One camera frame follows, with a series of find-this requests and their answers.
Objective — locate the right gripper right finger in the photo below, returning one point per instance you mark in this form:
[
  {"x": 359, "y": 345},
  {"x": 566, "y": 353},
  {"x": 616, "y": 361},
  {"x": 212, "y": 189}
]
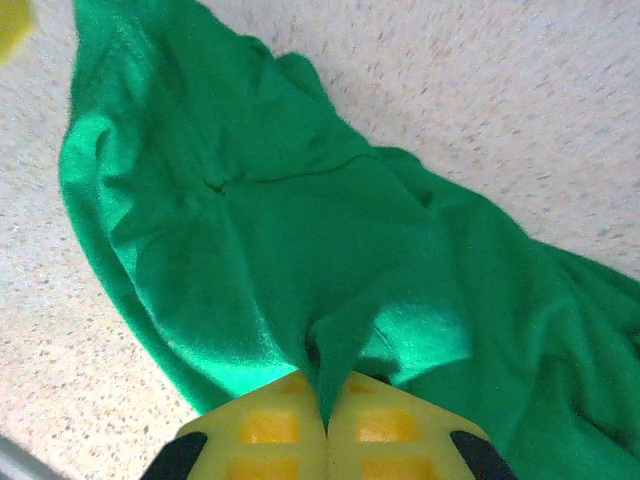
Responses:
[{"x": 390, "y": 435}]

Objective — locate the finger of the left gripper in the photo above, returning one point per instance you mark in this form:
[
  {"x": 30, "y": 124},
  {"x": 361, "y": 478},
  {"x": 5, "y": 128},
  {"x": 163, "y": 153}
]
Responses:
[{"x": 15, "y": 25}]

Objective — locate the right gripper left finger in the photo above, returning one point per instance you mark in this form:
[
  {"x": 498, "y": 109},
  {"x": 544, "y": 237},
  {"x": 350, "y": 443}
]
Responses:
[{"x": 265, "y": 435}]

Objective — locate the green t-shirt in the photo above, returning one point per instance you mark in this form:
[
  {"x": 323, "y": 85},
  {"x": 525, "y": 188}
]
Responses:
[{"x": 275, "y": 225}]

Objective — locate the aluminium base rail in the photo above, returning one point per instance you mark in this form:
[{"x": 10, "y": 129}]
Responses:
[{"x": 15, "y": 465}]

